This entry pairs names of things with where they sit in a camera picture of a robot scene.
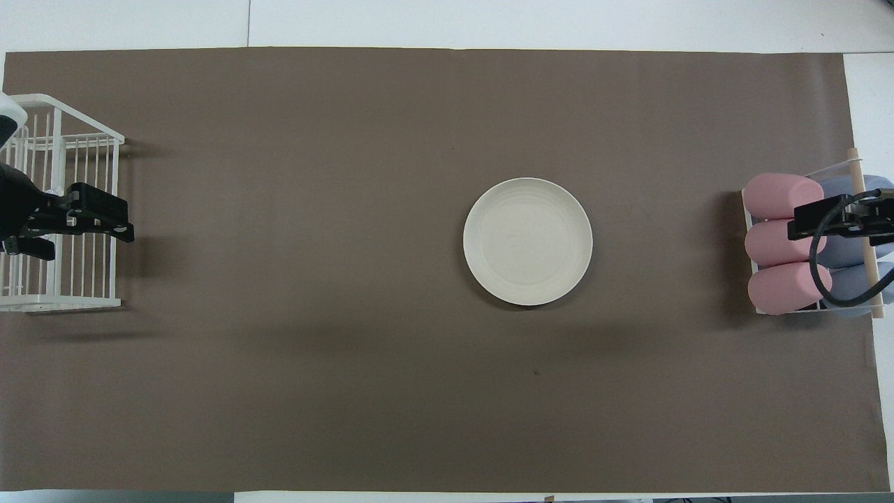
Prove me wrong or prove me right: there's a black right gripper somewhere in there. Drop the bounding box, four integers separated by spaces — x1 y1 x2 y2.
788 187 894 245

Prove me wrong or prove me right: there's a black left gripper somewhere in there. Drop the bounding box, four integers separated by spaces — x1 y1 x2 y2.
0 164 135 261

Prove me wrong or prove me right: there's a cream round plate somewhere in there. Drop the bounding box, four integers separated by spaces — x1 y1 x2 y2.
463 177 594 307

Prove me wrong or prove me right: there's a cup rack with wooden rod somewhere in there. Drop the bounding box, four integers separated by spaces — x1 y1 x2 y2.
740 148 886 321

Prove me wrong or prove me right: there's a pink plastic cup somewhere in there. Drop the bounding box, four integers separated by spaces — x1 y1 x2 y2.
747 262 833 315
742 173 825 219
745 219 827 268

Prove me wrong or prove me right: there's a brown table mat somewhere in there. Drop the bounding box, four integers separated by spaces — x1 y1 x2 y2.
0 48 891 493

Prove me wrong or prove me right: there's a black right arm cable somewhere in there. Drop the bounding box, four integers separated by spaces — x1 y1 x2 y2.
810 187 894 308

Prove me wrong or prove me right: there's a white wire dish rack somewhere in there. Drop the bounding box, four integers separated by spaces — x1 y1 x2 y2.
0 94 125 313

